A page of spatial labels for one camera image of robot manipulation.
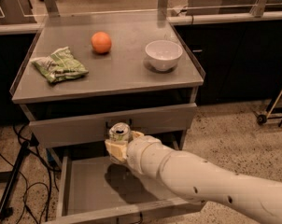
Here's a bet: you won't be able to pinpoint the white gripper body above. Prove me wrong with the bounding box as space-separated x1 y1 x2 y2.
126 135 161 174

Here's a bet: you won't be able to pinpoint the green 7up can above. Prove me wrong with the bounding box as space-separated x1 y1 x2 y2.
109 122 131 141

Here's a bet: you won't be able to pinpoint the grey metal drawer cabinet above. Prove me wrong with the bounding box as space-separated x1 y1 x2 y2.
9 8 209 224

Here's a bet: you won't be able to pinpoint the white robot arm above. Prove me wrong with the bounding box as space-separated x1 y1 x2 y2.
106 130 282 224

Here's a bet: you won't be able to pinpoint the open grey middle drawer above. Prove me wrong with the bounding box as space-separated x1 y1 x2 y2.
45 144 204 224

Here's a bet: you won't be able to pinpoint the black stand pole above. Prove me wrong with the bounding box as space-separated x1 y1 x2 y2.
0 141 29 220

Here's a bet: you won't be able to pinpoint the orange fruit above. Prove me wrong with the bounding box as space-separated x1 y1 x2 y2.
91 32 112 54

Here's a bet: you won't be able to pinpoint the black floor cables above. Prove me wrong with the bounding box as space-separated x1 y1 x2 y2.
0 123 61 224

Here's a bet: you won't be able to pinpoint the white ceramic bowl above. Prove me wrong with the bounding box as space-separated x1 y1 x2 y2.
145 40 183 71

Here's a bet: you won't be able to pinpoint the green chip bag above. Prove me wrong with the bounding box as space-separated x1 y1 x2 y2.
30 47 89 84

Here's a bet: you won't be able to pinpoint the grey top drawer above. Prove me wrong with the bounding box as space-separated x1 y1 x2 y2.
29 103 196 148

